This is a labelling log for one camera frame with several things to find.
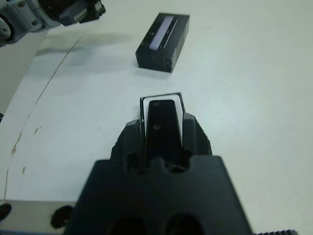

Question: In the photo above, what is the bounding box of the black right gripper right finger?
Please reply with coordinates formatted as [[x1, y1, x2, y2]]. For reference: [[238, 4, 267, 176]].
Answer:
[[182, 112, 213, 159]]

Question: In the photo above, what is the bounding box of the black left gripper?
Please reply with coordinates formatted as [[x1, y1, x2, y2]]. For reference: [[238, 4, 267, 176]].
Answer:
[[36, 0, 107, 27]]

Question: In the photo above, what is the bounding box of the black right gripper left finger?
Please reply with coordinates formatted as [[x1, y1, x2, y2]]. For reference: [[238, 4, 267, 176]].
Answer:
[[111, 119, 145, 174]]

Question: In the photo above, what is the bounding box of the slim black camera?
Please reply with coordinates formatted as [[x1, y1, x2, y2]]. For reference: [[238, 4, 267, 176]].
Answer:
[[144, 98, 184, 172]]

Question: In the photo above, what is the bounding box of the black box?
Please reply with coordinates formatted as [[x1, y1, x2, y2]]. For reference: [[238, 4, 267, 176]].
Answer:
[[134, 12, 191, 73]]

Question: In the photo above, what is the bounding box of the black box base white tray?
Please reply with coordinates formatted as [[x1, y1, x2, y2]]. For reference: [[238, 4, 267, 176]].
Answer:
[[139, 91, 187, 123]]

